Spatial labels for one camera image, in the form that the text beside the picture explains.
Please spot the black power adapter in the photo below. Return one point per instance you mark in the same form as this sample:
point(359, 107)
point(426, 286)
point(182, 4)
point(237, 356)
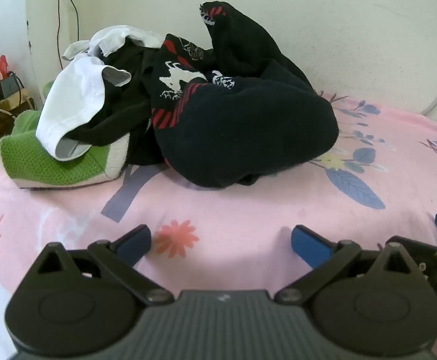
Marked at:
point(10, 86)

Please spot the pink floral bedsheet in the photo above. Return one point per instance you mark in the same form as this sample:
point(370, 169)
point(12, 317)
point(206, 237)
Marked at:
point(241, 210)

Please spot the plain black garment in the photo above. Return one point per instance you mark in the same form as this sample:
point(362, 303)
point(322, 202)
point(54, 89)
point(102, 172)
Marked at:
point(124, 93)

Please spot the black sweater red white print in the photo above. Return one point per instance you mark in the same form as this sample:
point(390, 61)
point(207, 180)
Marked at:
point(248, 127)

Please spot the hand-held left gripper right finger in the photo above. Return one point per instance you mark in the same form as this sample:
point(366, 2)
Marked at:
point(308, 245)

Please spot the white garment grey lining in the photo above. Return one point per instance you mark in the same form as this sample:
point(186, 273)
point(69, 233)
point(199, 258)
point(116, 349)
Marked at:
point(74, 97)

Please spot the green knitted garment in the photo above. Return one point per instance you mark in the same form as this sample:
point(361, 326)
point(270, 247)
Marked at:
point(34, 161)

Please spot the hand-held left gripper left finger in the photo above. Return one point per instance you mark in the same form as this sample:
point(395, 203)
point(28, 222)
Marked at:
point(134, 245)

